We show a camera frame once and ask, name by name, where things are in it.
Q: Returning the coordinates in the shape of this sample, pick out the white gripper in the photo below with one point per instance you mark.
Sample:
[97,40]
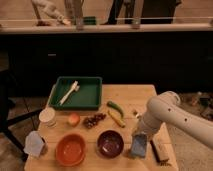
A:
[147,125]

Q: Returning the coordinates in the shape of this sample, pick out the blue sponge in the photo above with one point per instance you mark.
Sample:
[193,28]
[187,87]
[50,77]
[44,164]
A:
[139,145]

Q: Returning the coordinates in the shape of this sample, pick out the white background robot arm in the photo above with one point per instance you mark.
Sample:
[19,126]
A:
[50,9]

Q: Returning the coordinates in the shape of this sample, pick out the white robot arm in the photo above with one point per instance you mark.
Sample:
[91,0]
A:
[165,108]

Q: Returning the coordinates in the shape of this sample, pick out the white paper cup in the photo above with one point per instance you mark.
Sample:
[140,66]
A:
[47,117]

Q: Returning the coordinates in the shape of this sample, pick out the silver fork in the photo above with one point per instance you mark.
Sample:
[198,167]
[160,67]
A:
[136,114]

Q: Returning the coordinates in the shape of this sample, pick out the yellow banana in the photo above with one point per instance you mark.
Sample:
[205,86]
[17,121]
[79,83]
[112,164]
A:
[117,119]

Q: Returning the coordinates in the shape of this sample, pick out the dark purple bowl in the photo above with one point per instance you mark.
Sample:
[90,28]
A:
[110,144]

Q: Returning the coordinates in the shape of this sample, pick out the black scrub brush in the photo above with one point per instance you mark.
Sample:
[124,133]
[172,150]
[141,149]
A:
[159,151]

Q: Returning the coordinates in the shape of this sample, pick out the green cucumber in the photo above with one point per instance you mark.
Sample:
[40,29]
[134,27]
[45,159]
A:
[116,107]

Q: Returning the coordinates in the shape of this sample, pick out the bunch of dark grapes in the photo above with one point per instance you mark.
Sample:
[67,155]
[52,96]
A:
[92,121]

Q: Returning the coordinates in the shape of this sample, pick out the green plastic tray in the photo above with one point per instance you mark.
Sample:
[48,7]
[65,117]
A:
[88,96]

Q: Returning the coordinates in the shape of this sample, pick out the orange bowl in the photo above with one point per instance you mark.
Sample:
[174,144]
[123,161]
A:
[70,150]

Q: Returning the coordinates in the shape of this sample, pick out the white dish brush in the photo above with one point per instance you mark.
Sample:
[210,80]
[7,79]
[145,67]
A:
[74,87]

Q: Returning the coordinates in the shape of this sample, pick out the clear plastic container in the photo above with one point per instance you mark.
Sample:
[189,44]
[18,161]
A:
[35,145]

